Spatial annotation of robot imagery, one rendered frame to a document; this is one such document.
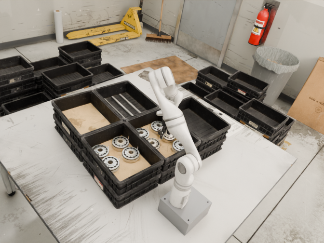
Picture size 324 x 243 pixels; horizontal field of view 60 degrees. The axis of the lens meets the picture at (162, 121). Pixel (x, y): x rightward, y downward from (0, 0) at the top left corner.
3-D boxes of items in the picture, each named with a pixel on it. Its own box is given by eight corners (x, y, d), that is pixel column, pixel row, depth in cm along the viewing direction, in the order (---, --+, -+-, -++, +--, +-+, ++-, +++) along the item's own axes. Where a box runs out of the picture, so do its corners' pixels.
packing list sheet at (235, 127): (245, 127, 228) (245, 126, 228) (230, 138, 214) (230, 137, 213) (213, 106, 244) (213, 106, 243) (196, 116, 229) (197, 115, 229)
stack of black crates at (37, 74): (60, 81, 338) (57, 56, 317) (74, 93, 323) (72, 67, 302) (27, 91, 313) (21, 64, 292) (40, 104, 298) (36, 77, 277)
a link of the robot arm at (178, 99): (180, 112, 168) (167, 106, 171) (186, 91, 159) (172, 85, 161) (175, 118, 163) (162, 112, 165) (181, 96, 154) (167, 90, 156)
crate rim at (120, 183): (164, 163, 155) (165, 160, 153) (118, 187, 138) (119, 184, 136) (124, 123, 176) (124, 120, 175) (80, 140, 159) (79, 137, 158)
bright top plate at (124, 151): (142, 154, 165) (142, 153, 165) (130, 162, 159) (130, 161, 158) (131, 144, 170) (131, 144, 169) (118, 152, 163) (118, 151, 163)
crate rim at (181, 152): (201, 144, 172) (202, 141, 171) (164, 163, 155) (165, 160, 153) (160, 109, 194) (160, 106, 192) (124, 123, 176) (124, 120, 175)
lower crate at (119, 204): (159, 187, 168) (162, 173, 160) (116, 211, 150) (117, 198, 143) (122, 146, 189) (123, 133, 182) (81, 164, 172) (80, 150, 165)
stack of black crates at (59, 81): (78, 97, 319) (76, 61, 291) (94, 110, 304) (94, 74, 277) (45, 109, 294) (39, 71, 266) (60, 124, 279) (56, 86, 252)
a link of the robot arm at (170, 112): (144, 72, 126) (164, 125, 127) (164, 64, 124) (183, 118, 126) (148, 74, 135) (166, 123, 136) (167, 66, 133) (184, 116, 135)
